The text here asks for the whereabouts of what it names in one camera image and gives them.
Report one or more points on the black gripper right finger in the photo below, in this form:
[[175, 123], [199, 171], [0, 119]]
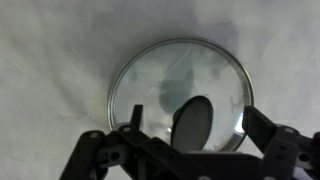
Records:
[[283, 150]]

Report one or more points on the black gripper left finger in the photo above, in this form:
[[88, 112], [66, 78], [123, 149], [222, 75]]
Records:
[[133, 150]]

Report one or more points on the glass lid with black knob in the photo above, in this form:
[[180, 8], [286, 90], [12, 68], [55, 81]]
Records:
[[200, 66]]

